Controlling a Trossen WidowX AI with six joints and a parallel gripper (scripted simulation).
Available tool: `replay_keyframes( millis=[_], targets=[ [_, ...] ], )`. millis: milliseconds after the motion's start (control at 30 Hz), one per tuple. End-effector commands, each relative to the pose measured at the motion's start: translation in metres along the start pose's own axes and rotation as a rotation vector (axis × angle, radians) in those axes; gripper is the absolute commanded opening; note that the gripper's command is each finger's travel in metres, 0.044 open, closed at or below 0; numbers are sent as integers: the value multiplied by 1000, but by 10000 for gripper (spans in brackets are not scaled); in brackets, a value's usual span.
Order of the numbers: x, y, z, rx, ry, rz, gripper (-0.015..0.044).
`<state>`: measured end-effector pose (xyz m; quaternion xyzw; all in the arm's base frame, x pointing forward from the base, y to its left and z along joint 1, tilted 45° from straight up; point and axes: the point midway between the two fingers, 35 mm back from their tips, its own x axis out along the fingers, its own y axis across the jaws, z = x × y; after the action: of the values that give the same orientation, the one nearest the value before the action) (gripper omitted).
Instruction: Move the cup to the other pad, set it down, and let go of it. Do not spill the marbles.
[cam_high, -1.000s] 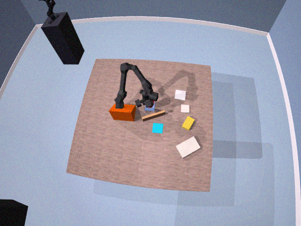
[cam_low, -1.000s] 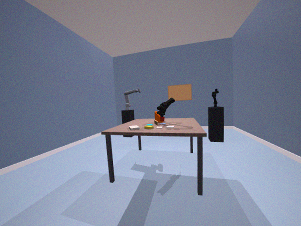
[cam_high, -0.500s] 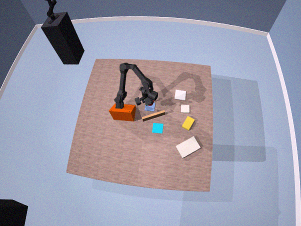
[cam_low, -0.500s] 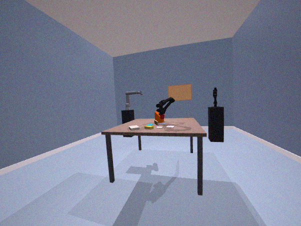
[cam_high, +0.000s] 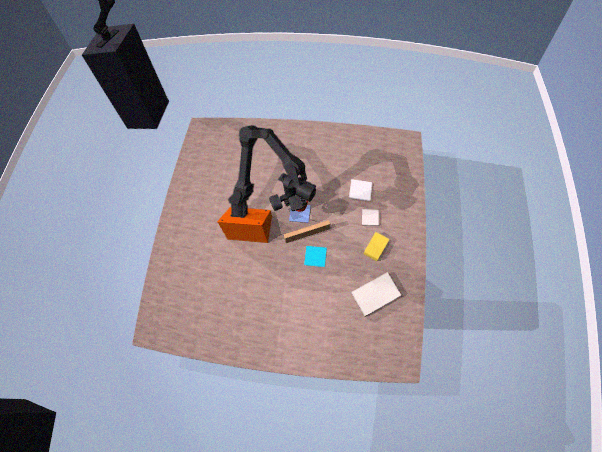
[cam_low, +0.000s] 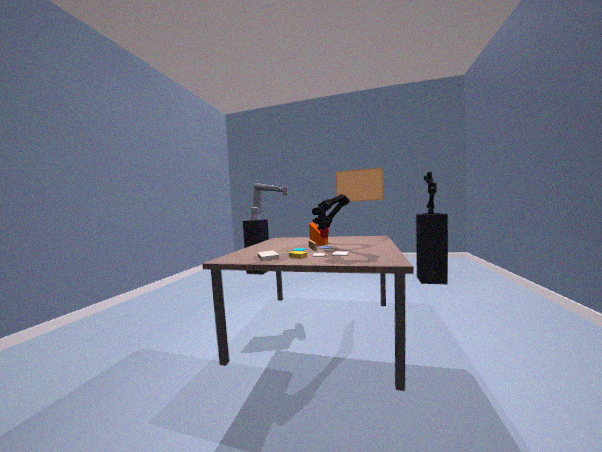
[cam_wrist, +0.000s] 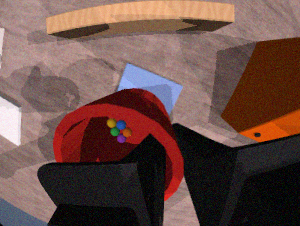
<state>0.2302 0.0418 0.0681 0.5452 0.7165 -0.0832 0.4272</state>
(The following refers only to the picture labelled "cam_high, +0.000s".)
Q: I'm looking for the yellow rectangular block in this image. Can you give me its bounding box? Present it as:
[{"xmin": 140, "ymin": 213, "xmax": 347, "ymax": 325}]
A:
[{"xmin": 364, "ymin": 232, "xmax": 389, "ymax": 261}]

